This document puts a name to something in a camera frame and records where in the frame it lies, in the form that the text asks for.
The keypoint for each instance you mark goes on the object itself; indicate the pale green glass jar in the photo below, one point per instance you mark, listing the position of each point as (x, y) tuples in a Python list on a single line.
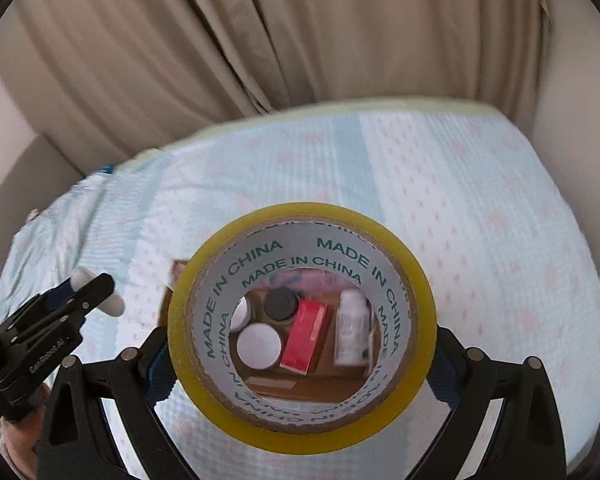
[(240, 316)]

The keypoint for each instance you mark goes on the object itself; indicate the person's left hand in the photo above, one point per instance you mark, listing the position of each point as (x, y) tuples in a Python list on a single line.
[(22, 440)]

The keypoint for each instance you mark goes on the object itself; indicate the grey headboard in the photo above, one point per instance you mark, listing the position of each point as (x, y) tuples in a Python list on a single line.
[(25, 180)]

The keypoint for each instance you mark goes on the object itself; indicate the small blue object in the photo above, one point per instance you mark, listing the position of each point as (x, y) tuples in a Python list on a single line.
[(108, 168)]

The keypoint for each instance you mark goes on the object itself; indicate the crumpled light blue quilt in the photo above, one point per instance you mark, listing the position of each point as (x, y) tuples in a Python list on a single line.
[(40, 245)]

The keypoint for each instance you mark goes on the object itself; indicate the green jar with white lid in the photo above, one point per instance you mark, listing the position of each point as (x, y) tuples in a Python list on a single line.
[(259, 345)]

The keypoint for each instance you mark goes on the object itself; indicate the white tube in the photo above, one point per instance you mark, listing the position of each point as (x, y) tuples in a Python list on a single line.
[(115, 305)]

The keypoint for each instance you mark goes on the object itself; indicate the light blue patterned bedsheet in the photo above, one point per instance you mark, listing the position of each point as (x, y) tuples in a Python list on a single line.
[(480, 240)]

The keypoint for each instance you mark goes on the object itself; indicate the patterned cardboard box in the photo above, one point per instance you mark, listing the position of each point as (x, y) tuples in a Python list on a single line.
[(280, 385)]

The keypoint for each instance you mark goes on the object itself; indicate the red carton box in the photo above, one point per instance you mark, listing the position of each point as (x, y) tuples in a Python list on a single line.
[(304, 337)]

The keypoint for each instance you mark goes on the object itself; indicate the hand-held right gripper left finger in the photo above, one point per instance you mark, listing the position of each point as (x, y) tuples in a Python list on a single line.
[(156, 377)]

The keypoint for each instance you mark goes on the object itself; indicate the beige curtain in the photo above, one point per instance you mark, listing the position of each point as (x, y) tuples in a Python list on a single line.
[(230, 35)]

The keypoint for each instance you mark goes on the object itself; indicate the small white bottle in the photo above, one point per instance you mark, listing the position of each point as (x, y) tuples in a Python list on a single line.
[(352, 327)]

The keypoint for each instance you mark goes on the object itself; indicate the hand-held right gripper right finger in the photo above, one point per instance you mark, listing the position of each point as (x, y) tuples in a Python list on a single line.
[(442, 385)]

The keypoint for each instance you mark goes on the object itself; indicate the yellow packing tape roll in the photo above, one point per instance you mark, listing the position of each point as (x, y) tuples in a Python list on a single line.
[(205, 280)]

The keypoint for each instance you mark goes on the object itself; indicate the jar with black lid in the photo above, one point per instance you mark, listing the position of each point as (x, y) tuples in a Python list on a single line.
[(280, 303)]

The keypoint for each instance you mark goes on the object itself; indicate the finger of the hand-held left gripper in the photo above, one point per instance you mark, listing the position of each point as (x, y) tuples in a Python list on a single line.
[(57, 293), (92, 292)]

